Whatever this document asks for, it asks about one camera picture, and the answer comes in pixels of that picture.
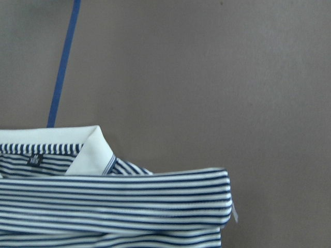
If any striped polo shirt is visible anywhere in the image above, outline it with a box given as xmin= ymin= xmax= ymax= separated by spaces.
xmin=1 ymin=126 xmax=237 ymax=247

